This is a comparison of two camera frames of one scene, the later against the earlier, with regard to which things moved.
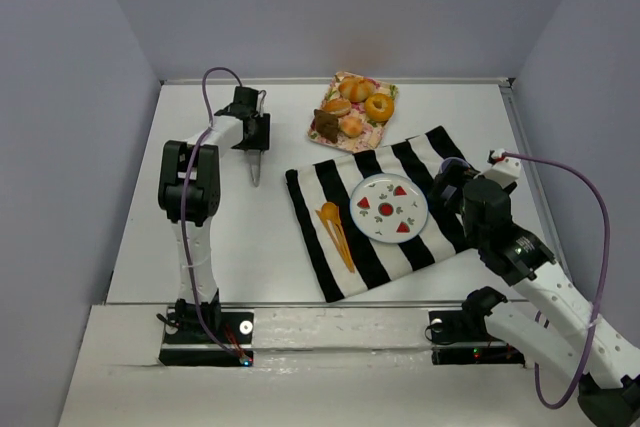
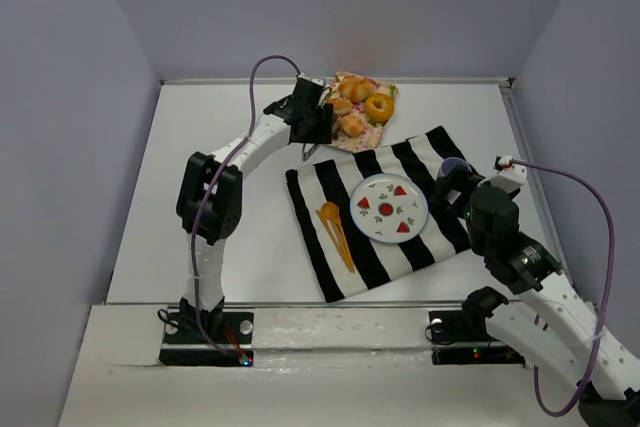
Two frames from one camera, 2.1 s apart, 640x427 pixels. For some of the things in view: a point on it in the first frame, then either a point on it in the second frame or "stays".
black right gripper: (445, 186) stays
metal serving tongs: (255, 156) → (306, 153)
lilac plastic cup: (445, 164) stays
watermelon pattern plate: (389, 208) stays
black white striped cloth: (334, 179) stays
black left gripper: (255, 142) → (314, 125)
